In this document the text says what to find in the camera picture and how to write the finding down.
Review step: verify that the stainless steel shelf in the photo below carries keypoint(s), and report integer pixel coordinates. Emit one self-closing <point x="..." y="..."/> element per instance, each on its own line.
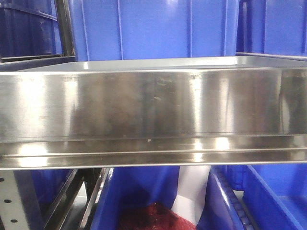
<point x="180" y="111"/>

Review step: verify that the lower metal shelf rails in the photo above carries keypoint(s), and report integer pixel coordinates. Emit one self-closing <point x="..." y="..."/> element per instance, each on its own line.
<point x="75" y="206"/>

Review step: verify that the large blue bin behind shelf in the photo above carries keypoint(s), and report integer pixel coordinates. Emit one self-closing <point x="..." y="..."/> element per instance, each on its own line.
<point x="144" y="29"/>

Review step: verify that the blue bin lower centre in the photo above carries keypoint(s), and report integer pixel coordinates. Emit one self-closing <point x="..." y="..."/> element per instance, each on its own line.
<point x="133" y="187"/>

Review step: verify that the dark red mesh material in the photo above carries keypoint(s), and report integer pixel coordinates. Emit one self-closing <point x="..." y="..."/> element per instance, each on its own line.
<point x="153" y="217"/>

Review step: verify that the blue bin lower right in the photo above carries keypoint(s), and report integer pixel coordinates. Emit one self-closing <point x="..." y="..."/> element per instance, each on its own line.
<point x="256" y="197"/>

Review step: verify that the blue bin upper right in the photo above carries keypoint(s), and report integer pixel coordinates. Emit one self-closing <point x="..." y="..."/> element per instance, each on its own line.
<point x="277" y="27"/>

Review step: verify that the dark blue bin upper left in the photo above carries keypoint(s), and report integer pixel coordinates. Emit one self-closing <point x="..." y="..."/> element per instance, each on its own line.
<point x="28" y="28"/>

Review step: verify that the black shelf upright post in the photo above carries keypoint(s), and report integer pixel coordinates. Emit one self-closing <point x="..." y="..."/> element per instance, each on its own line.
<point x="65" y="28"/>

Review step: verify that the perforated grey rack post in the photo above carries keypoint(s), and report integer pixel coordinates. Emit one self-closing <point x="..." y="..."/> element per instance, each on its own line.
<point x="19" y="208"/>

